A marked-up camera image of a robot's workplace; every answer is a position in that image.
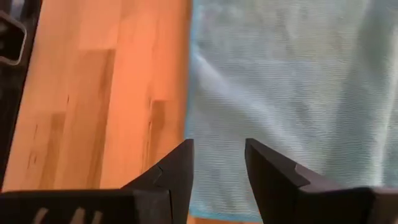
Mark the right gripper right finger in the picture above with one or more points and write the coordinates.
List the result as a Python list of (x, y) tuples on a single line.
[(295, 205)]

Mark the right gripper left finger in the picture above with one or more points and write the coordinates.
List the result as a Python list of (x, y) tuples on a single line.
[(155, 205)]

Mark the teal microfiber towel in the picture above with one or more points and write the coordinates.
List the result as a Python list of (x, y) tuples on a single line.
[(280, 77)]

